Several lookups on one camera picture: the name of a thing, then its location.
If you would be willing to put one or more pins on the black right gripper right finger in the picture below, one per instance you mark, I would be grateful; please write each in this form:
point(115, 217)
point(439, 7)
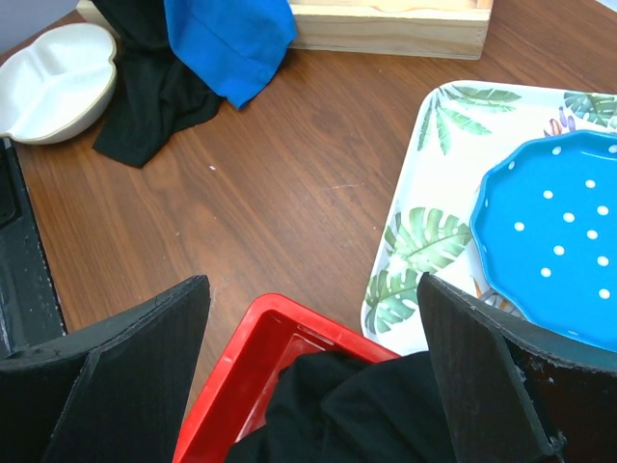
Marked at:
point(513, 391)

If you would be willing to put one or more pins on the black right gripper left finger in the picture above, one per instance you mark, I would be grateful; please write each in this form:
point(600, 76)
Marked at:
point(115, 391)

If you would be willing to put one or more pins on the blue tank top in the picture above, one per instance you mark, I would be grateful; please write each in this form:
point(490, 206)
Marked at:
point(234, 47)

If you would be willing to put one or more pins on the red plastic bin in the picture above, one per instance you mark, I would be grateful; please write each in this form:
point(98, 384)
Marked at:
point(273, 332)

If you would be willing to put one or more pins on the blue polka dot plate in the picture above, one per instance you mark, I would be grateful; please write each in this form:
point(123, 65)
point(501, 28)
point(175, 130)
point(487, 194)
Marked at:
point(544, 224)

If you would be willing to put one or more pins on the black garment in bin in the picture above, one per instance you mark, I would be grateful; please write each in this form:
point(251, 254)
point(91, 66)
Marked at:
point(330, 407)

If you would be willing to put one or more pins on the black hanging garment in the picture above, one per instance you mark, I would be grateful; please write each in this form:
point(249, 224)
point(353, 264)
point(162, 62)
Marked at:
point(158, 95)

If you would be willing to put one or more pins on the cream divided plate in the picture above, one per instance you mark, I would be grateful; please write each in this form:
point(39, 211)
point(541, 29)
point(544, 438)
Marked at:
point(59, 85)

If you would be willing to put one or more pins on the wooden clothes rack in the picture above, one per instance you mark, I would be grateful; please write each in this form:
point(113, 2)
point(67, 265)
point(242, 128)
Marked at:
point(440, 29)

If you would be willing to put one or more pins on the black mounting rail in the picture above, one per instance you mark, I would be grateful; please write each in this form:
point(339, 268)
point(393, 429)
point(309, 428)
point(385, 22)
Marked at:
point(30, 308)

